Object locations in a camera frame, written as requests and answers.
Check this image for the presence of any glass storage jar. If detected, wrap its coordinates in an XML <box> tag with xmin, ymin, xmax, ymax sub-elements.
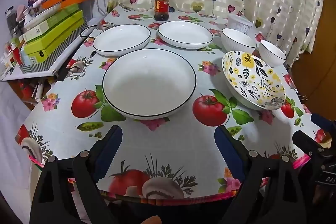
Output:
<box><xmin>5</xmin><ymin>5</ymin><xmax>21</xmax><ymax>35</ymax></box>

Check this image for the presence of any white ribbed bowl black rim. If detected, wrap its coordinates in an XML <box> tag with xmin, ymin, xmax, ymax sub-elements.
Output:
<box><xmin>221</xmin><ymin>28</ymin><xmax>258</xmax><ymax>54</ymax></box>
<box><xmin>259</xmin><ymin>40</ymin><xmax>286</xmax><ymax>68</ymax></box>

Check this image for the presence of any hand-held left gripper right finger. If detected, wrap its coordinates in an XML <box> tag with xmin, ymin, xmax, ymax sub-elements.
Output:
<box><xmin>214</xmin><ymin>125</ymin><xmax>311</xmax><ymax>224</ymax></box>

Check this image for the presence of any cluster of small bottles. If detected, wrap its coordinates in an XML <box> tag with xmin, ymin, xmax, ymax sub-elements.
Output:
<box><xmin>0</xmin><ymin>39</ymin><xmax>24</xmax><ymax>75</ymax></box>

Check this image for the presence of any black white striped box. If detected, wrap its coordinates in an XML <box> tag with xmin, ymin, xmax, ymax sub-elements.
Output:
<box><xmin>20</xmin><ymin>27</ymin><xmax>88</xmax><ymax>74</ymax></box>

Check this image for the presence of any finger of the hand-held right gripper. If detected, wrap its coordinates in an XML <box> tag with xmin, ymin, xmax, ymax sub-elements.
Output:
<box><xmin>292</xmin><ymin>131</ymin><xmax>326</xmax><ymax>159</ymax></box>
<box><xmin>310</xmin><ymin>113</ymin><xmax>336</xmax><ymax>135</ymax></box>

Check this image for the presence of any red lid sauce jar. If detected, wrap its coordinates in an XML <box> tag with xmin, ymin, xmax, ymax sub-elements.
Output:
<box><xmin>154</xmin><ymin>0</ymin><xmax>171</xmax><ymax>22</ymax></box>

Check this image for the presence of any white side shelf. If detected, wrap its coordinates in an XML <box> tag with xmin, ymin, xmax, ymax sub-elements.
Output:
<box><xmin>0</xmin><ymin>18</ymin><xmax>100</xmax><ymax>81</ymax></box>

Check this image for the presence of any pale green flat box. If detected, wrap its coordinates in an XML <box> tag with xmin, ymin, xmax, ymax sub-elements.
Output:
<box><xmin>22</xmin><ymin>4</ymin><xmax>80</xmax><ymax>43</ymax></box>

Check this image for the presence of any vegetable print tablecloth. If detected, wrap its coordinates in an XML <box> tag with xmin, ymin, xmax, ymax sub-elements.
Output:
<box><xmin>14</xmin><ymin>4</ymin><xmax>336</xmax><ymax>206</ymax></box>

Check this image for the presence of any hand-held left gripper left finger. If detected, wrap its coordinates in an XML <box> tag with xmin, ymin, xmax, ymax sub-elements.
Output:
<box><xmin>30</xmin><ymin>124</ymin><xmax>123</xmax><ymax>224</ymax></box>

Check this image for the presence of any white plate black rim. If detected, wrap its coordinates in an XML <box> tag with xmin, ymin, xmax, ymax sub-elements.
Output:
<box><xmin>102</xmin><ymin>48</ymin><xmax>197</xmax><ymax>120</ymax></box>
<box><xmin>93</xmin><ymin>24</ymin><xmax>151</xmax><ymax>57</ymax></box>
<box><xmin>157</xmin><ymin>21</ymin><xmax>214</xmax><ymax>50</ymax></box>

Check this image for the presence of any yellow black floral bowl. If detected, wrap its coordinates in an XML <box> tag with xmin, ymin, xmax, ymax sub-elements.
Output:
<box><xmin>222</xmin><ymin>51</ymin><xmax>286</xmax><ymax>111</ymax></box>

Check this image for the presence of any black cable with plug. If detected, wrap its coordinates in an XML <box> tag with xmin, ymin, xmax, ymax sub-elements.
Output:
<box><xmin>79</xmin><ymin>26</ymin><xmax>99</xmax><ymax>58</ymax></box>

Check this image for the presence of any white plastic tub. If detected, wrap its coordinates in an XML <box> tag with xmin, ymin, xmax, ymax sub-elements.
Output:
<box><xmin>227</xmin><ymin>13</ymin><xmax>253</xmax><ymax>35</ymax></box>

